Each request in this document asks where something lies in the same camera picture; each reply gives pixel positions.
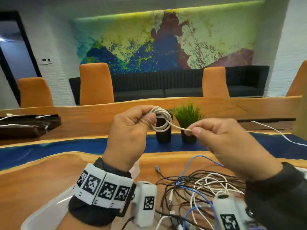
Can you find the person's left hand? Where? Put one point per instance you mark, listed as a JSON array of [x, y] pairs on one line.
[[124, 138]]

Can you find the person's right hand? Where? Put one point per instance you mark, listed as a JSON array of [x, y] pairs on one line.
[[235, 150]]

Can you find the clear plastic organizer box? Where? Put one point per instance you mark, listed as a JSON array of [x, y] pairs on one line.
[[45, 213]]

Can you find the person's left forearm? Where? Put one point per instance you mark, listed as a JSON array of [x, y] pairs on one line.
[[76, 223]]

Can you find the black cylinder pot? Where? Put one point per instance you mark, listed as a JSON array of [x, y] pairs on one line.
[[163, 137]]

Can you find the green potted plant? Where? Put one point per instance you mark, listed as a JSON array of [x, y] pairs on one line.
[[187, 114]]

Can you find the tall orange chair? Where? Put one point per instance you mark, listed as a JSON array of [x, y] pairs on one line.
[[96, 83]]

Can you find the black sofa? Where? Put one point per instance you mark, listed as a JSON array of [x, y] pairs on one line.
[[156, 81]]

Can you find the black right wristband with marker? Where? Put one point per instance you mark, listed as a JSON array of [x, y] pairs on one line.
[[283, 201]]

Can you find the brown cardboard sheet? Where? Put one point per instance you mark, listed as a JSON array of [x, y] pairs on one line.
[[302, 117]]

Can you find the black left wristband with markers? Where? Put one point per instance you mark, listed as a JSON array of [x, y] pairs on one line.
[[96, 213]]

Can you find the dark brown leather case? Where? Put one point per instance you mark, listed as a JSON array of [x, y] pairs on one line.
[[24, 130]]

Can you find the colourful abstract wall painting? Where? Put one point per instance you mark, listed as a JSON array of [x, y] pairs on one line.
[[144, 40]]

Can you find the white wall switch panel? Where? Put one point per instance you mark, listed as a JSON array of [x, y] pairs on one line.
[[45, 61]]

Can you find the black door frame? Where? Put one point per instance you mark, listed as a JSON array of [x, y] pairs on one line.
[[33, 57]]

